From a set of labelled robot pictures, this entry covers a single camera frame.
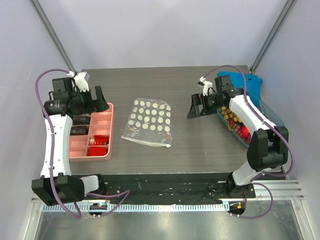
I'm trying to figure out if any red textured ball fruit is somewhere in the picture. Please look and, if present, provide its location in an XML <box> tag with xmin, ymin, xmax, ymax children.
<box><xmin>241</xmin><ymin>126</ymin><xmax>251</xmax><ymax>138</ymax></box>

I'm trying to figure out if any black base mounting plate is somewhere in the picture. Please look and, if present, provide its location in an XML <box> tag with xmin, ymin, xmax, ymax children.
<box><xmin>94</xmin><ymin>173</ymin><xmax>256</xmax><ymax>205</ymax></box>

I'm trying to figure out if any white slotted cable duct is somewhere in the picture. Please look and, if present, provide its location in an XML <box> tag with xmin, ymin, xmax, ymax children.
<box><xmin>42</xmin><ymin>202</ymin><xmax>230</xmax><ymax>213</ymax></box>

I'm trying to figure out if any red toy teeth piece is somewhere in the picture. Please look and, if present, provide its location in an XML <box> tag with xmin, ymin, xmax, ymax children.
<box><xmin>89</xmin><ymin>135</ymin><xmax>110</xmax><ymax>146</ymax></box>

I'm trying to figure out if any clear zip top bag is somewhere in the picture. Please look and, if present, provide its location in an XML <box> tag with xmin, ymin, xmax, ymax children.
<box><xmin>121</xmin><ymin>98</ymin><xmax>172</xmax><ymax>148</ymax></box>

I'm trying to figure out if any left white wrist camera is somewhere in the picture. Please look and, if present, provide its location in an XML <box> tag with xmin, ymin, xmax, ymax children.
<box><xmin>67</xmin><ymin>71</ymin><xmax>90</xmax><ymax>93</ymax></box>

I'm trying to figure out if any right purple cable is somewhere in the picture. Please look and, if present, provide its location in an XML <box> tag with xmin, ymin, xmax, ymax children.
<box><xmin>203</xmin><ymin>64</ymin><xmax>296</xmax><ymax>219</ymax></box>

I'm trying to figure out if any blue folded cloth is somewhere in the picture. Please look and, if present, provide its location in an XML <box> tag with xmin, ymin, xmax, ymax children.
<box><xmin>217</xmin><ymin>71</ymin><xmax>263</xmax><ymax>107</ymax></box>

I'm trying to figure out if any right aluminium frame post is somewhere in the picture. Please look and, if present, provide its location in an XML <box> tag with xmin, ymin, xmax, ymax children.
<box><xmin>249</xmin><ymin>0</ymin><xmax>297</xmax><ymax>74</ymax></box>

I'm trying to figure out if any small red grape sprig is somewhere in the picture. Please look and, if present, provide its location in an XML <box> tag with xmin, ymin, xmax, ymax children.
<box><xmin>226</xmin><ymin>118</ymin><xmax>244</xmax><ymax>135</ymax></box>

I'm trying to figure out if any left aluminium frame post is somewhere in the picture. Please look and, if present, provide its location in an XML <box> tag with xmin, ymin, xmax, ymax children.
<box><xmin>29</xmin><ymin>0</ymin><xmax>76</xmax><ymax>72</ymax></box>

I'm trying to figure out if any pink compartment tray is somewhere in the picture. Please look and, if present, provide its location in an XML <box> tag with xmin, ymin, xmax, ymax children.
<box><xmin>69</xmin><ymin>102</ymin><xmax>115</xmax><ymax>162</ymax></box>

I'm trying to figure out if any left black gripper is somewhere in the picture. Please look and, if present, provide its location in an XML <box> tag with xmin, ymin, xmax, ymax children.
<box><xmin>69</xmin><ymin>86</ymin><xmax>109</xmax><ymax>115</ymax></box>

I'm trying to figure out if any yellow-brown longan bunch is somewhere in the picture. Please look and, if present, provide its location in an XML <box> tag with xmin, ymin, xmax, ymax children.
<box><xmin>220</xmin><ymin>106</ymin><xmax>242</xmax><ymax>123</ymax></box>

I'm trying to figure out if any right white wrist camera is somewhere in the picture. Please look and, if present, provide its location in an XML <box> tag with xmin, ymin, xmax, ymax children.
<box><xmin>197</xmin><ymin>76</ymin><xmax>215</xmax><ymax>96</ymax></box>

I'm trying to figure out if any red toy in tray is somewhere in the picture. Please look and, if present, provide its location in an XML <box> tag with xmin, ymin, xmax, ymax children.
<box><xmin>87</xmin><ymin>146</ymin><xmax>108</xmax><ymax>157</ymax></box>

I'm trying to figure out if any blue transparent plastic container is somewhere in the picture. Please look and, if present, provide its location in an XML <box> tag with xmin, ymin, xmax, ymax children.
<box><xmin>217</xmin><ymin>97</ymin><xmax>284</xmax><ymax>148</ymax></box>

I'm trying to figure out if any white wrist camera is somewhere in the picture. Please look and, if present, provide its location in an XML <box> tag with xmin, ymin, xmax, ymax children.
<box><xmin>197</xmin><ymin>76</ymin><xmax>215</xmax><ymax>96</ymax></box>
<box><xmin>67</xmin><ymin>71</ymin><xmax>90</xmax><ymax>93</ymax></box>

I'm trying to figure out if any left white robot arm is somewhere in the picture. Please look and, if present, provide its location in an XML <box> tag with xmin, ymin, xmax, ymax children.
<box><xmin>31</xmin><ymin>83</ymin><xmax>109</xmax><ymax>206</ymax></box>

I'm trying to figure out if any aluminium frame post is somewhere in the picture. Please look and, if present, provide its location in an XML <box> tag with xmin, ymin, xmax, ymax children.
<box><xmin>29</xmin><ymin>0</ymin><xmax>76</xmax><ymax>72</ymax></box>
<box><xmin>249</xmin><ymin>0</ymin><xmax>297</xmax><ymax>74</ymax></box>

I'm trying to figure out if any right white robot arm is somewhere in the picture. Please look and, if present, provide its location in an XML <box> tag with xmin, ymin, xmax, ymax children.
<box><xmin>187</xmin><ymin>88</ymin><xmax>289</xmax><ymax>198</ymax></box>

